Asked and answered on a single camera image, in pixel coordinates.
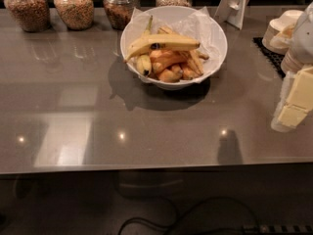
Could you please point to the large yellow banana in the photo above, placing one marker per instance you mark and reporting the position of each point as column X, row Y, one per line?
column 151, row 42

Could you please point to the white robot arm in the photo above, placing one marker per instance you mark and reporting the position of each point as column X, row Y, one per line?
column 302, row 39

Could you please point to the white bowl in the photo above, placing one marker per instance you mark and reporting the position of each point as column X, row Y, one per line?
column 163, row 85

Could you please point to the small yellow banana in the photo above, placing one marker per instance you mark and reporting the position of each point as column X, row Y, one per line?
column 143, row 62

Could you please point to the near stack paper bowls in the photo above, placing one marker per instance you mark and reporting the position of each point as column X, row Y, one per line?
column 291, row 61

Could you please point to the stack paper bowls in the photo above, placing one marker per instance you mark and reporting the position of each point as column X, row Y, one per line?
column 277, row 37
column 291, row 61

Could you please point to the black rubber mat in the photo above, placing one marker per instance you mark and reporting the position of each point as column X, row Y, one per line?
column 274, row 58

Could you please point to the far stack paper bowls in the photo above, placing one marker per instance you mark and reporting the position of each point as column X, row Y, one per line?
column 277, row 37

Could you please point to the white paper liner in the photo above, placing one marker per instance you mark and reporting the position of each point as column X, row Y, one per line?
column 185, row 21

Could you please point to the black power strip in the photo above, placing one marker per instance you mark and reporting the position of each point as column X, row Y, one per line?
column 278, row 230

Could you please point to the orange fruit pile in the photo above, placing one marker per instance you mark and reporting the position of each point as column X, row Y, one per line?
column 172, row 66

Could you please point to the leftmost glass grain jar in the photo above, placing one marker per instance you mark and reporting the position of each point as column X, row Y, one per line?
column 30, row 15

